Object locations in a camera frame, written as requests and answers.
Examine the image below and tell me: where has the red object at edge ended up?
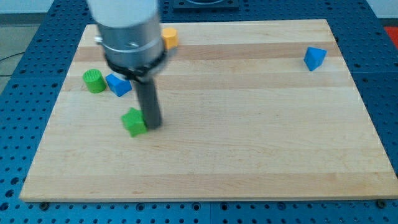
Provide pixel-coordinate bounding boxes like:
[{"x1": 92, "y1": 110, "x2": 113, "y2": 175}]
[{"x1": 384, "y1": 26, "x2": 398, "y2": 48}]

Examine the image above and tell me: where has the black cable on floor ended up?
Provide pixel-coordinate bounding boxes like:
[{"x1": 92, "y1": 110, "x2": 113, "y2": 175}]
[{"x1": 0, "y1": 51, "x2": 25, "y2": 77}]

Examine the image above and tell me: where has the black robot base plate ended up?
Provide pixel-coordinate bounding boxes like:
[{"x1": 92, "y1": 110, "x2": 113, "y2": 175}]
[{"x1": 171, "y1": 0, "x2": 239, "y2": 11}]

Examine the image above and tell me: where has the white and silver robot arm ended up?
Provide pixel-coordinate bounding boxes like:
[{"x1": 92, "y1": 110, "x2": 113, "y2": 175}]
[{"x1": 87, "y1": 0, "x2": 167, "y2": 83}]

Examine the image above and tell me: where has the green star block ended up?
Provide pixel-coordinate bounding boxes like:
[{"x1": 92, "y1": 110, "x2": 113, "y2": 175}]
[{"x1": 121, "y1": 108, "x2": 147, "y2": 138}]

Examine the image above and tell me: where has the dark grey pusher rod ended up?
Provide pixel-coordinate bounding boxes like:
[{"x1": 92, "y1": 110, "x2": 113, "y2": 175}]
[{"x1": 134, "y1": 80, "x2": 162, "y2": 130}]

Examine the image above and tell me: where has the light wooden board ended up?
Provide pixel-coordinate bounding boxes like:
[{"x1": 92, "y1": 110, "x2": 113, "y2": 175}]
[{"x1": 20, "y1": 19, "x2": 397, "y2": 202}]

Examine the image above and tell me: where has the orange hexagon block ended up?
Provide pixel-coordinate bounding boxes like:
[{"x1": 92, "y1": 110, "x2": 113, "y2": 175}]
[{"x1": 162, "y1": 27, "x2": 178, "y2": 50}]

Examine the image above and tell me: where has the blue cube block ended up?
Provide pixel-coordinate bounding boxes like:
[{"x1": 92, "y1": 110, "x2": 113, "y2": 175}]
[{"x1": 105, "y1": 73, "x2": 132, "y2": 97}]

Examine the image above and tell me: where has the green cylinder block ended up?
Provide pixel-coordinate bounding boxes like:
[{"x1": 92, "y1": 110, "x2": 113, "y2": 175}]
[{"x1": 83, "y1": 68, "x2": 106, "y2": 93}]

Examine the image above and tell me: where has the blue triangle block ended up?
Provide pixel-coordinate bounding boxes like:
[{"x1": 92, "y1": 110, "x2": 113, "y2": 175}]
[{"x1": 303, "y1": 47, "x2": 327, "y2": 71}]

